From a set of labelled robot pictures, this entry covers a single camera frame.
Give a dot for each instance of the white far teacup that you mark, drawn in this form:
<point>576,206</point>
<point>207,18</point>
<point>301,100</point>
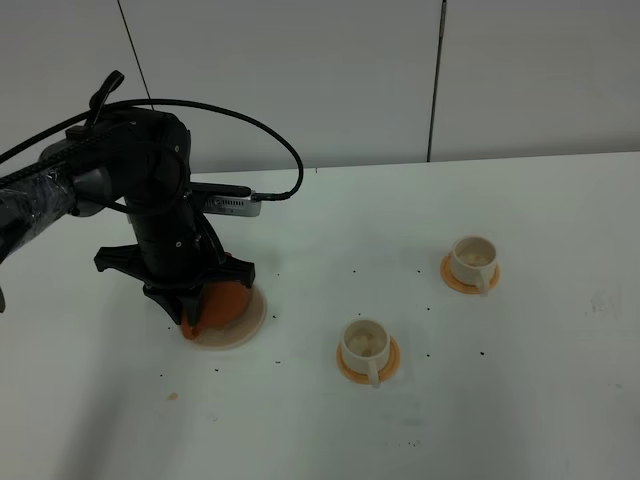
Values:
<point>474,257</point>

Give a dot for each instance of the brown clay teapot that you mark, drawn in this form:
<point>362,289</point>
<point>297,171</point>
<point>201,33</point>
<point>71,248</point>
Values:
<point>220,305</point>

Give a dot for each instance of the orange saucer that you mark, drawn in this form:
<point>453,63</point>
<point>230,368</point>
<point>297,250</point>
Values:
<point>384,374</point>
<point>468,289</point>

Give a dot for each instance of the orange far saucer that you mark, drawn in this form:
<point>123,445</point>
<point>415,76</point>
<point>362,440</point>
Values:
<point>468,289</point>

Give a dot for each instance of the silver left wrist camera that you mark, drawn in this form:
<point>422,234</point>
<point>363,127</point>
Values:
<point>223,199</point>

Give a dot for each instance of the white teacup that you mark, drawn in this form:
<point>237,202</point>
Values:
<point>365,340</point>
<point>474,257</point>

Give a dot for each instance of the white near teacup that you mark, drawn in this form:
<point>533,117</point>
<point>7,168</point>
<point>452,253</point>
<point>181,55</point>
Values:
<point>365,340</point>

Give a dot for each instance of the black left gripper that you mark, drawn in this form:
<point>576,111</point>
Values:
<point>176,250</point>

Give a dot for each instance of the beige teapot tray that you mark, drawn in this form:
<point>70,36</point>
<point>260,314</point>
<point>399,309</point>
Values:
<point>241,331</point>

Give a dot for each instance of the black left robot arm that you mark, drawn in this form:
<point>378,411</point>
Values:
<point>134,162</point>

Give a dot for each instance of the orange near saucer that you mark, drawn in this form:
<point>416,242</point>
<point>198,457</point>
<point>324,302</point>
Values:
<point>384,374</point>

